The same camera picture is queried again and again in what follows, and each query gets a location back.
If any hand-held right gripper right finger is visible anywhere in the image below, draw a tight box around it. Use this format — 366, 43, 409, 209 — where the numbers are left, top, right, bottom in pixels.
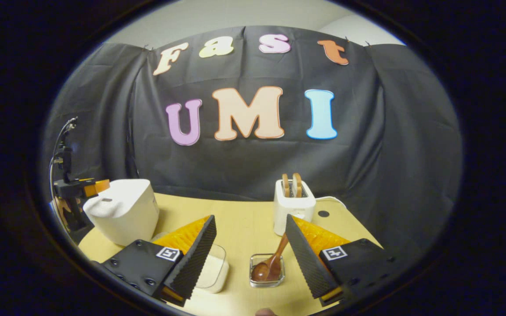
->
285, 214, 405, 307

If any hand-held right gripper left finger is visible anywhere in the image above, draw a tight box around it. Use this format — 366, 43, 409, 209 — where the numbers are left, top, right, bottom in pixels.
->
99, 215, 217, 307

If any clear chopstick holder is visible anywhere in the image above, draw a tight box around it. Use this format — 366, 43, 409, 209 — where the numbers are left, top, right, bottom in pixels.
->
249, 253, 286, 288

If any white rice cooker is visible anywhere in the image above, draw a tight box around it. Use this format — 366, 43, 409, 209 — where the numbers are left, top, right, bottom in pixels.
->
83, 179, 160, 247

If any brown wooden spoon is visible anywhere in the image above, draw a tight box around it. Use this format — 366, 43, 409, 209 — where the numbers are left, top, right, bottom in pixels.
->
252, 233, 289, 282

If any clear plastic container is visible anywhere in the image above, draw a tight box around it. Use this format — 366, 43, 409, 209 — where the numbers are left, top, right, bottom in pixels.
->
194, 244, 229, 294

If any white toaster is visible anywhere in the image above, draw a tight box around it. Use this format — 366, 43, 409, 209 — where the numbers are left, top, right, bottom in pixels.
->
273, 179, 317, 236

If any black backdrop cloth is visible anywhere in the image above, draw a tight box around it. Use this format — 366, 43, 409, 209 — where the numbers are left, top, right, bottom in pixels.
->
42, 25, 463, 259

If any white toaster cable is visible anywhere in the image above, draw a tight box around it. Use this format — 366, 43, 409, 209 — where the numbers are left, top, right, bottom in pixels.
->
315, 196, 348, 209

